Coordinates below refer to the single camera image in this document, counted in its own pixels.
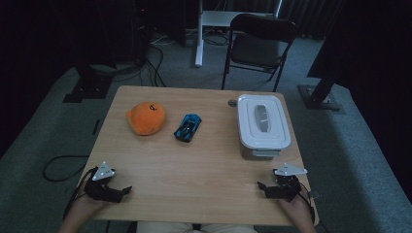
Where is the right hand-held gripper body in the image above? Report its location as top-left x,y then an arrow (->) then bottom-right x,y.
273,163 -> 308,202

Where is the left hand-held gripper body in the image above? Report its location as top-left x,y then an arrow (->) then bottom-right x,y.
84,160 -> 117,201

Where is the translucent grey storage box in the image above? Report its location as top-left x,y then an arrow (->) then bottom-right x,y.
240,144 -> 284,161

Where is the white container lid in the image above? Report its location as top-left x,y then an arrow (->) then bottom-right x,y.
237,93 -> 292,158

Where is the orange plush toy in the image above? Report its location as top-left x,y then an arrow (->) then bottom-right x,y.
125,101 -> 167,137

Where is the blue toy car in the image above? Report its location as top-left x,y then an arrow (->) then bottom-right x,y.
173,113 -> 203,144

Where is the person's left hand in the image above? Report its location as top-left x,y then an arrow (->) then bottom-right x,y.
69,190 -> 108,221

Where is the person's right hand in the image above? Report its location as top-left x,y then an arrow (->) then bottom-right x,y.
280,193 -> 314,224

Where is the black stand base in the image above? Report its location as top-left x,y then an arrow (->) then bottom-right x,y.
297,64 -> 346,115
62,64 -> 115,104

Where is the black folding chair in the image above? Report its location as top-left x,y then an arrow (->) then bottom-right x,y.
221,13 -> 297,92

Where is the black computer tower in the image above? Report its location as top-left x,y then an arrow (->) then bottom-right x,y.
129,0 -> 154,62

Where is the left hand-held gripper cable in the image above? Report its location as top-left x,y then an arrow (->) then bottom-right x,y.
62,167 -> 98,221

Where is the hand-held gripper cable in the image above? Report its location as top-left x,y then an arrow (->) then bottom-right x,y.
62,167 -> 98,221
299,183 -> 320,224

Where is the right hand-held gripper cable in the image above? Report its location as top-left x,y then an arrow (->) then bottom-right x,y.
299,183 -> 320,224

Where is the black floor cable loop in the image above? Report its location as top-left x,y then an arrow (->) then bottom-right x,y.
42,154 -> 90,183

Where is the black floor cables bundle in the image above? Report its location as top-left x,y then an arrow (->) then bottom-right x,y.
111,45 -> 168,88

